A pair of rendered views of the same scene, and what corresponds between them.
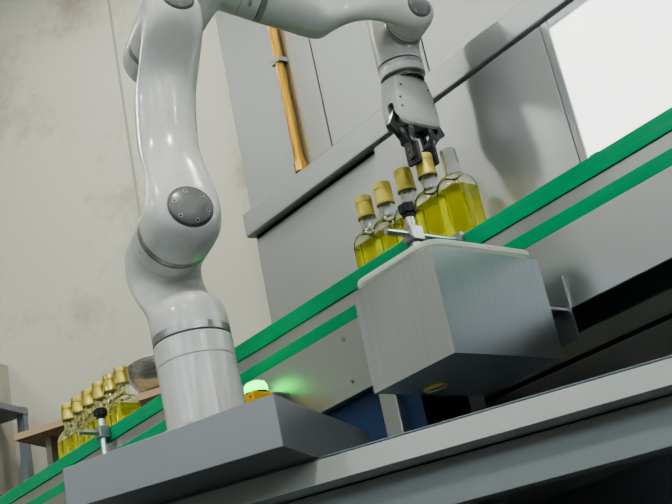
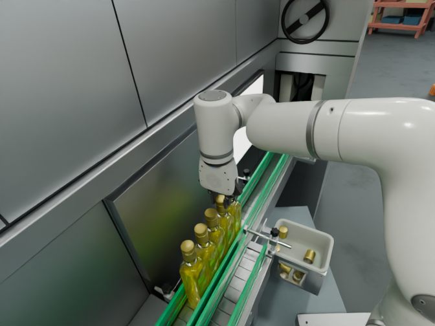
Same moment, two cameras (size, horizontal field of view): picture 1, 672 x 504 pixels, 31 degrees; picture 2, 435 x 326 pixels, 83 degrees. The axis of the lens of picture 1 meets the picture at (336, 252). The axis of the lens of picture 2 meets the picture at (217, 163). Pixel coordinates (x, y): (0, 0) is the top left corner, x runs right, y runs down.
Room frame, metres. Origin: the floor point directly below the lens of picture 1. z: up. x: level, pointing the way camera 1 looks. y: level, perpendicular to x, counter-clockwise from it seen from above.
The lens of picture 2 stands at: (2.10, 0.30, 1.86)
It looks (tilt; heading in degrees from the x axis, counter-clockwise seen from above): 38 degrees down; 254
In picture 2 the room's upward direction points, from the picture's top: 5 degrees counter-clockwise
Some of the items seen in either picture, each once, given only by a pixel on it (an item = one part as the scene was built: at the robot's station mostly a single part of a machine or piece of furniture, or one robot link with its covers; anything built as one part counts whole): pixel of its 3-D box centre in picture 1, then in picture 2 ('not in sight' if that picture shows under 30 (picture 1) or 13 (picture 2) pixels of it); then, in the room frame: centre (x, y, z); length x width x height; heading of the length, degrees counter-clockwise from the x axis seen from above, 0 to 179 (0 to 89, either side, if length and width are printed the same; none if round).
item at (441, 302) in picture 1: (470, 326); (290, 252); (1.69, -0.17, 0.92); 0.27 x 0.17 x 0.15; 132
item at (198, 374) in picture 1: (203, 401); not in sight; (1.73, 0.24, 0.90); 0.19 x 0.19 x 0.18
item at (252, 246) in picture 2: not in sight; (260, 253); (1.84, -0.16, 1.02); 0.09 x 0.04 x 0.07; 132
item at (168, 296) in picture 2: not in sight; (165, 294); (2.19, -0.09, 1.11); 0.07 x 0.04 x 0.13; 132
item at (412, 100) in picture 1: (409, 103); (218, 170); (1.97, -0.19, 1.44); 0.10 x 0.07 x 0.11; 132
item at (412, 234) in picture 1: (425, 240); (267, 239); (1.83, -0.15, 1.12); 0.17 x 0.03 x 0.12; 132
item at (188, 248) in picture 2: (364, 208); (188, 250); (2.09, -0.07, 1.31); 0.04 x 0.04 x 0.04
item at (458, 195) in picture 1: (467, 230); (231, 222); (1.92, -0.23, 1.16); 0.06 x 0.06 x 0.21; 43
